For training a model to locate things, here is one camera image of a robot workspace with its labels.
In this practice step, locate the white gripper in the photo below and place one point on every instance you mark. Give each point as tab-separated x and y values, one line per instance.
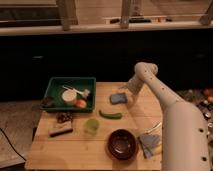
132	89

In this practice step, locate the yellow banana toy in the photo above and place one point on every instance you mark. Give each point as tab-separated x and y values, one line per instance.
157	150

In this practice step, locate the orange fruit toy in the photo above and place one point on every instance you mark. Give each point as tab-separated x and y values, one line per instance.
80	103

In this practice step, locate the brown textured object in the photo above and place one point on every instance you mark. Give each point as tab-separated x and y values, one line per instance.
63	117

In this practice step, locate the metal fork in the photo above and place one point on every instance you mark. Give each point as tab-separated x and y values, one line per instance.
153	128

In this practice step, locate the green plastic tray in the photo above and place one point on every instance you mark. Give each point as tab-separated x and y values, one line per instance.
55	90

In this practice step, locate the blue folded cloth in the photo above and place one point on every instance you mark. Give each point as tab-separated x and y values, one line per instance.
148	142

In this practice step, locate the dark small cup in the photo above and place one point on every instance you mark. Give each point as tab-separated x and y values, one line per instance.
47	101

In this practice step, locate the grey black eraser block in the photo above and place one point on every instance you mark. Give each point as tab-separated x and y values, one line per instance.
60	128

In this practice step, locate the white round container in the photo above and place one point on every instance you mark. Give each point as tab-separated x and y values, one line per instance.
69	97

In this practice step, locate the dark red bowl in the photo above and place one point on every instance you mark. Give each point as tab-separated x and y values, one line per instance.
122	145

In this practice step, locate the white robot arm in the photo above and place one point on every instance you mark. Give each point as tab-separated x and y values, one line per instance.
184	129

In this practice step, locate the white plastic utensil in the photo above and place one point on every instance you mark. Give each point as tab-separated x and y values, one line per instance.
85	94

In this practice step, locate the blue sponge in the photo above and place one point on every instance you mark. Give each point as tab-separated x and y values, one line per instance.
118	98

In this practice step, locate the green plastic cup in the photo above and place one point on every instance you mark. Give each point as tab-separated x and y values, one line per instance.
92	126

